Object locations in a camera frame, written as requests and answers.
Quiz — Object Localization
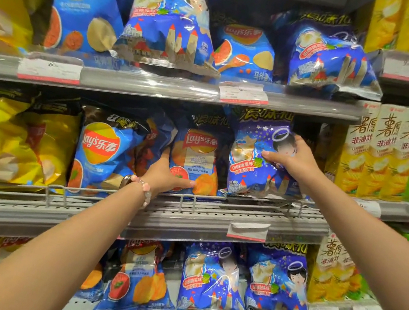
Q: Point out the pink bead bracelet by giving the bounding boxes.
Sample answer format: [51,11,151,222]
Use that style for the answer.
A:
[126,175,155,211]

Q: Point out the person's left forearm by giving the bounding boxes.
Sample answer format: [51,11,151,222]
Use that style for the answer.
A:
[0,162,151,310]

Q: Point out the blue potato chips bag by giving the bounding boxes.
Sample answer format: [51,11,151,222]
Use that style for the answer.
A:
[42,0,136,62]
[163,124,228,201]
[93,233,186,310]
[208,20,281,85]

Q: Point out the row of yellow chips boxes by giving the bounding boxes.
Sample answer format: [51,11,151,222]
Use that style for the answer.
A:
[319,93,409,206]

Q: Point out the person's left hand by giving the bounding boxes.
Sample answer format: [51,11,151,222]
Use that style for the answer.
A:
[138,144,201,204]

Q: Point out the person's right forearm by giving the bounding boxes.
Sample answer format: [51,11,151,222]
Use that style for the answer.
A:
[282,171,409,310]

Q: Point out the dark blue snack bag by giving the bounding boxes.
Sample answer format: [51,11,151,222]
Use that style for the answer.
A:
[173,235,261,310]
[263,5,395,103]
[111,0,233,79]
[221,105,317,208]

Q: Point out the chip bags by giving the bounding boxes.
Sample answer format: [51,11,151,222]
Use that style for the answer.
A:
[0,64,325,242]
[0,195,326,310]

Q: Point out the person's right hand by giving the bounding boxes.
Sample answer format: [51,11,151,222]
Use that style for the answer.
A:
[255,129,332,199]

